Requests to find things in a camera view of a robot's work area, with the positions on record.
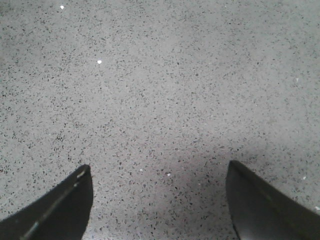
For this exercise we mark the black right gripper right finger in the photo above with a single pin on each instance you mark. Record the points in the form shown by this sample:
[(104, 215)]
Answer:
[(260, 212)]

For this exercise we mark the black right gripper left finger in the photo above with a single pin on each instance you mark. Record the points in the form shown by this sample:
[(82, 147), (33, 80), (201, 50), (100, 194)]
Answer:
[(61, 214)]

